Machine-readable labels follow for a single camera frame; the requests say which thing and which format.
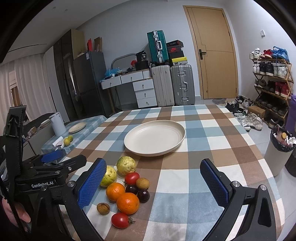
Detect red tomato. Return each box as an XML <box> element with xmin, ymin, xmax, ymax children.
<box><xmin>125</xmin><ymin>172</ymin><xmax>140</xmax><ymax>186</ymax></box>
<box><xmin>111</xmin><ymin>212</ymin><xmax>135</xmax><ymax>229</ymax></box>

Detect wooden shoe rack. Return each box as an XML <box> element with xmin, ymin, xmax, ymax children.
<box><xmin>252</xmin><ymin>58</ymin><xmax>295</xmax><ymax>124</ymax></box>

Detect wooden door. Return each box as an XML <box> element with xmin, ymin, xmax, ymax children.
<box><xmin>184</xmin><ymin>6</ymin><xmax>238</xmax><ymax>99</ymax></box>

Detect beige suitcase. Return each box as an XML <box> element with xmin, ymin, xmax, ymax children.
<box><xmin>151</xmin><ymin>65</ymin><xmax>175</xmax><ymax>107</ymax></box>

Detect black refrigerator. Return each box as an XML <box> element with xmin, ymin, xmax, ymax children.
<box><xmin>74</xmin><ymin>51</ymin><xmax>112</xmax><ymax>118</ymax></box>

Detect purple bag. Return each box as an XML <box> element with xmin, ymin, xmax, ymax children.
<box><xmin>285</xmin><ymin>94</ymin><xmax>296</xmax><ymax>137</ymax></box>

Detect black camera mount box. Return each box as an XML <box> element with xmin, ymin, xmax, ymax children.
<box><xmin>0</xmin><ymin>105</ymin><xmax>28</xmax><ymax>167</ymax></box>

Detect white cylindrical kettle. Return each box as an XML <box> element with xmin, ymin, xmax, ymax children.
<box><xmin>49</xmin><ymin>112</ymin><xmax>66</xmax><ymax>137</ymax></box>

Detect large cream plate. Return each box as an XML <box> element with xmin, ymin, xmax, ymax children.
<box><xmin>124</xmin><ymin>120</ymin><xmax>186</xmax><ymax>157</ymax></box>

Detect dark purple plum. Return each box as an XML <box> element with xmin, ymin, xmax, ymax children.
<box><xmin>137</xmin><ymin>189</ymin><xmax>150</xmax><ymax>203</ymax></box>
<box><xmin>125</xmin><ymin>185</ymin><xmax>138</xmax><ymax>195</ymax></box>

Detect cardboard box on floor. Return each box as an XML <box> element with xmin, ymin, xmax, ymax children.
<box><xmin>248</xmin><ymin>105</ymin><xmax>265</xmax><ymax>119</ymax></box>

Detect stacked shoe boxes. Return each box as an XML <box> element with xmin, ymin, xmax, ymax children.
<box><xmin>166</xmin><ymin>40</ymin><xmax>188</xmax><ymax>66</ymax></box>

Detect white drawer desk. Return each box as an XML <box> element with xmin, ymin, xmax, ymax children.
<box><xmin>100</xmin><ymin>69</ymin><xmax>158</xmax><ymax>109</ymax></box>

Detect teal suitcase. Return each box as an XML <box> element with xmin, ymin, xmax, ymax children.
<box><xmin>147</xmin><ymin>30</ymin><xmax>170</xmax><ymax>65</ymax></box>

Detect silver suitcase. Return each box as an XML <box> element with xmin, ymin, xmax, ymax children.
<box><xmin>171</xmin><ymin>64</ymin><xmax>195</xmax><ymax>105</ymax></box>

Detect white curtain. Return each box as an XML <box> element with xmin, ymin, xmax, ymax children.
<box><xmin>1</xmin><ymin>54</ymin><xmax>56</xmax><ymax>133</ymax></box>

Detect yellow-green guava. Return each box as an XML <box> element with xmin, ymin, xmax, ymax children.
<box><xmin>100</xmin><ymin>165</ymin><xmax>117</xmax><ymax>188</ymax></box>
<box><xmin>116</xmin><ymin>156</ymin><xmax>137</xmax><ymax>176</ymax></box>

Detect brown longan fruit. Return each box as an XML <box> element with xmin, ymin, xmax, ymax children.
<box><xmin>136</xmin><ymin>178</ymin><xmax>150</xmax><ymax>190</ymax></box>

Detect white trash bin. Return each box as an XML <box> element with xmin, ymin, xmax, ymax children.
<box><xmin>264</xmin><ymin>125</ymin><xmax>295</xmax><ymax>177</ymax></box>

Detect orange mandarin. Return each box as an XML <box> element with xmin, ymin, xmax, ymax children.
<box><xmin>116</xmin><ymin>192</ymin><xmax>139</xmax><ymax>215</ymax></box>
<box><xmin>106</xmin><ymin>182</ymin><xmax>125</xmax><ymax>202</ymax></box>

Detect small cream plate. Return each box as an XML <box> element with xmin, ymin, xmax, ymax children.
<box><xmin>69</xmin><ymin>121</ymin><xmax>86</xmax><ymax>134</ymax></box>

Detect person's left hand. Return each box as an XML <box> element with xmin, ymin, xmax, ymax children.
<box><xmin>1</xmin><ymin>198</ymin><xmax>31</xmax><ymax>229</ymax></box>

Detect blue checkered side tablecloth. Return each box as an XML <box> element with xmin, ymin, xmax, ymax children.
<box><xmin>41</xmin><ymin>115</ymin><xmax>107</xmax><ymax>154</ymax></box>

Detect wrinkled brown passion fruit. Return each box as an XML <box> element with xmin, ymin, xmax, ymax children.
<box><xmin>97</xmin><ymin>202</ymin><xmax>110</xmax><ymax>215</ymax></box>

